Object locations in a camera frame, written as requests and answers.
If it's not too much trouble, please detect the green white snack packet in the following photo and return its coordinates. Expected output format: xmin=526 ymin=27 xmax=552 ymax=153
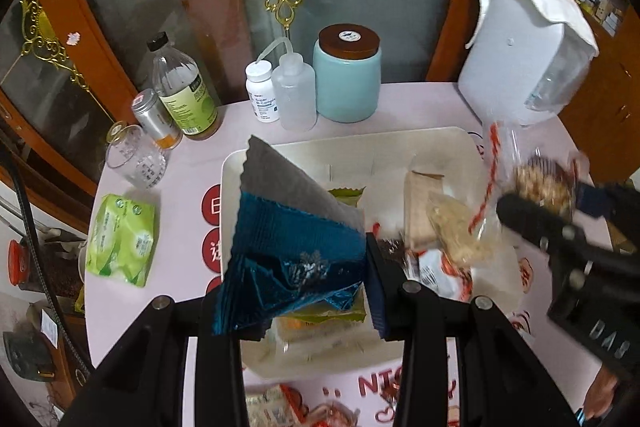
xmin=274 ymin=301 xmax=369 ymax=324

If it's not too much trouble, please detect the metal tin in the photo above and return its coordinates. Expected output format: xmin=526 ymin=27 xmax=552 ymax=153
xmin=130 ymin=89 xmax=184 ymax=151

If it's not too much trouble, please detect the light blue jar brown lid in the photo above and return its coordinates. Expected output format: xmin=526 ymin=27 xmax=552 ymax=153
xmin=313 ymin=23 xmax=384 ymax=124

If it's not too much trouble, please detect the nut bar clear wrapper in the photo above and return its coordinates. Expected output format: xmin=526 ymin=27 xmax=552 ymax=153
xmin=481 ymin=119 xmax=592 ymax=258

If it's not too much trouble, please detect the blue foil snack packet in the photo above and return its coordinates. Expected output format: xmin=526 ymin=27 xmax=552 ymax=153
xmin=212 ymin=134 xmax=369 ymax=339

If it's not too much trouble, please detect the white cosmetic organizer box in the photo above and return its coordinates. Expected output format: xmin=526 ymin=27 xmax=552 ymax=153
xmin=457 ymin=0 xmax=600 ymax=127

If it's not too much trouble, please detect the white plastic tray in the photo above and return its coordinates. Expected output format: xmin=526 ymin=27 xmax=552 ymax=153
xmin=219 ymin=126 xmax=522 ymax=382

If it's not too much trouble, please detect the white pill bottle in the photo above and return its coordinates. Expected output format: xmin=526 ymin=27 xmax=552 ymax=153
xmin=244 ymin=60 xmax=281 ymax=124

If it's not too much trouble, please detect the green wet wipes pack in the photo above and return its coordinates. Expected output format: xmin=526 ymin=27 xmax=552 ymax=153
xmin=84 ymin=193 xmax=157 ymax=289

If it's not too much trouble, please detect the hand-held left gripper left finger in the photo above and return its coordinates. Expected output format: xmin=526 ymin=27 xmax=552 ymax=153
xmin=60 ymin=294 xmax=250 ymax=427

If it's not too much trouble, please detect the white red snack packet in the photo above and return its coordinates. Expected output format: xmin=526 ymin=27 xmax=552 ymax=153
xmin=414 ymin=251 xmax=474 ymax=304

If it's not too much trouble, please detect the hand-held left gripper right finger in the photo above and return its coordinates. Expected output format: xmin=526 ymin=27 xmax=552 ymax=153
xmin=366 ymin=232 xmax=582 ymax=427

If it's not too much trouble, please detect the vinegar bottle green label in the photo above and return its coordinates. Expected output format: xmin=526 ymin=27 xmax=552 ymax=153
xmin=146 ymin=31 xmax=224 ymax=141

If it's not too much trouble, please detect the dark dates packet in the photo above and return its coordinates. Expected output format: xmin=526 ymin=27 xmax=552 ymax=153
xmin=374 ymin=236 xmax=417 ymax=269

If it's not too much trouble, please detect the brown cardboard packet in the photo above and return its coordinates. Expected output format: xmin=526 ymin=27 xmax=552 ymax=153
xmin=403 ymin=170 xmax=447 ymax=254

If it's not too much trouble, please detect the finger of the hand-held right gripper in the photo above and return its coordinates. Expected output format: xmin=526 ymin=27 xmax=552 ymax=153
xmin=574 ymin=181 xmax=640 ymax=253
xmin=496 ymin=191 xmax=603 ymax=269

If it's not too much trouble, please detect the small gold door ornament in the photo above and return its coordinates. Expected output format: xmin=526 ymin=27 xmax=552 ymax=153
xmin=19 ymin=0 xmax=92 ymax=88

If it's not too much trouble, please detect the pale puffed snack bag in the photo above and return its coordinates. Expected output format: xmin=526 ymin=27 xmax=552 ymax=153
xmin=424 ymin=196 xmax=502 ymax=266

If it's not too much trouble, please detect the red lidded jar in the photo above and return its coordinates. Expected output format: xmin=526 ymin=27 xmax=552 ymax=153
xmin=7 ymin=239 xmax=34 ymax=291

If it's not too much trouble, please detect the orange label snack packet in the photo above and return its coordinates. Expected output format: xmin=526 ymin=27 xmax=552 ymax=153
xmin=244 ymin=383 xmax=302 ymax=427

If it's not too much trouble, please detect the glass cup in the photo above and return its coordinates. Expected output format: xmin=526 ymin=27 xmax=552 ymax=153
xmin=104 ymin=121 xmax=167 ymax=190

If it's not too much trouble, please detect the person's right hand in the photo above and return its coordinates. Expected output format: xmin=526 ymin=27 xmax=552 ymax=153
xmin=582 ymin=364 xmax=624 ymax=421

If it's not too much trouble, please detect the clear wash bottle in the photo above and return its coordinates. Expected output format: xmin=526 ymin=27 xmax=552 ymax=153
xmin=255 ymin=37 xmax=318 ymax=132

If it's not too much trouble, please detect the wooden glass door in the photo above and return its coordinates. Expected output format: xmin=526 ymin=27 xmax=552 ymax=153
xmin=64 ymin=0 xmax=552 ymax=108
xmin=0 ymin=0 xmax=132 ymax=208

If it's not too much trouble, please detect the small red snack packet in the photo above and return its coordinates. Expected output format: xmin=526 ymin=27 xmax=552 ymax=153
xmin=309 ymin=399 xmax=362 ymax=427

